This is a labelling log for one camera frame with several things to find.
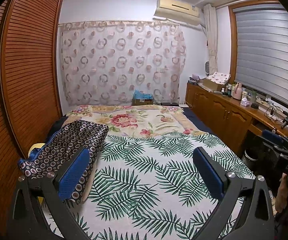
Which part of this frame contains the cream side curtain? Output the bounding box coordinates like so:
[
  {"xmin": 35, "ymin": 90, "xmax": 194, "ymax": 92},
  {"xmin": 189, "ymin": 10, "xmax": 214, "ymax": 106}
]
[{"xmin": 204, "ymin": 4, "xmax": 218, "ymax": 75}]

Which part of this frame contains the grey window blind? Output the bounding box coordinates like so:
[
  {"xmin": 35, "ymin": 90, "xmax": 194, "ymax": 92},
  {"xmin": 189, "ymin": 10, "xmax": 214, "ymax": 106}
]
[{"xmin": 233, "ymin": 3, "xmax": 288, "ymax": 105}]

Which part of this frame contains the long wooden sideboard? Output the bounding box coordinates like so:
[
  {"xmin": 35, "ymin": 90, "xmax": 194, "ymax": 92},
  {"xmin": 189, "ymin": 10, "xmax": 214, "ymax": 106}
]
[{"xmin": 185, "ymin": 83, "xmax": 288, "ymax": 157}]

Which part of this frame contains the circle patterned sheer curtain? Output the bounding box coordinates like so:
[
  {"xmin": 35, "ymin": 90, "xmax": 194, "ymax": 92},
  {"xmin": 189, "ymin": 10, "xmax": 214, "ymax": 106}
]
[{"xmin": 59, "ymin": 21, "xmax": 186, "ymax": 106}]

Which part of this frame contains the navy medallion patterned silk garment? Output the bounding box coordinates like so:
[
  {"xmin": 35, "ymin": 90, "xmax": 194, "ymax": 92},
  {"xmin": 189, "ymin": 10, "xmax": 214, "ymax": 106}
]
[{"xmin": 19, "ymin": 120, "xmax": 109, "ymax": 204}]

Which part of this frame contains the dark blue bed sheet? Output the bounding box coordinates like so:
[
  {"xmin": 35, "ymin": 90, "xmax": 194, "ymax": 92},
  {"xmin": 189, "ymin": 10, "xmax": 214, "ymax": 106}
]
[{"xmin": 183, "ymin": 107, "xmax": 214, "ymax": 134}]

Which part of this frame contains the palm leaf print cloth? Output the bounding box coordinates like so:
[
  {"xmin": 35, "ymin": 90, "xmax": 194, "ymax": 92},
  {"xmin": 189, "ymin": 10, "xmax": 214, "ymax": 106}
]
[{"xmin": 64, "ymin": 132, "xmax": 254, "ymax": 239}]

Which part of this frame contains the wall air conditioner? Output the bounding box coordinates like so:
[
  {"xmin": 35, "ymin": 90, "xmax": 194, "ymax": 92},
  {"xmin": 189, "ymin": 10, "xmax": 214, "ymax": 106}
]
[{"xmin": 154, "ymin": 0, "xmax": 201, "ymax": 25}]

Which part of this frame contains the wooden louvered wardrobe door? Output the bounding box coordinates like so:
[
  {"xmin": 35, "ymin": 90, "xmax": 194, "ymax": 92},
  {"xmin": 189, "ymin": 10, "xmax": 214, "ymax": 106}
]
[{"xmin": 0, "ymin": 0, "xmax": 62, "ymax": 236}]

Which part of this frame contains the pink thermos jug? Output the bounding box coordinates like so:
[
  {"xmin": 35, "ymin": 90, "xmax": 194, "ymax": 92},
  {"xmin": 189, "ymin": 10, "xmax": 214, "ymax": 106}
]
[{"xmin": 232, "ymin": 82, "xmax": 243, "ymax": 100}]

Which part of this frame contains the person's right hand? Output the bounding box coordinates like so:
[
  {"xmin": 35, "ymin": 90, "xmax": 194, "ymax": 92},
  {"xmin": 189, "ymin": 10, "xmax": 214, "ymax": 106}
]
[{"xmin": 275, "ymin": 173, "xmax": 288, "ymax": 213}]

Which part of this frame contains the cardboard box on sideboard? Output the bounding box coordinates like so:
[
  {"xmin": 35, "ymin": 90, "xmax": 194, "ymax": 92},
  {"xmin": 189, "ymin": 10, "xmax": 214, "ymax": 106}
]
[{"xmin": 200, "ymin": 72, "xmax": 231, "ymax": 92}]

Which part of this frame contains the cardboard box with blue cloth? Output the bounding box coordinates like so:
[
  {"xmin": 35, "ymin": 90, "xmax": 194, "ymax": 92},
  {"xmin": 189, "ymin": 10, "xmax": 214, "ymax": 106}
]
[{"xmin": 132, "ymin": 90, "xmax": 154, "ymax": 106}]

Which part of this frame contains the yellow garment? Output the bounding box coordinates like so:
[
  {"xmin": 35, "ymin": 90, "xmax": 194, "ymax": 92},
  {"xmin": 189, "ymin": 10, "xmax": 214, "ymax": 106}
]
[{"xmin": 28, "ymin": 142, "xmax": 45, "ymax": 157}]

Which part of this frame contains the floral bed blanket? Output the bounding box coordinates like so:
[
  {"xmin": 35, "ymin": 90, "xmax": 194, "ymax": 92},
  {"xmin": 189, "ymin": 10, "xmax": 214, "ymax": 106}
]
[{"xmin": 64, "ymin": 105, "xmax": 205, "ymax": 138}]

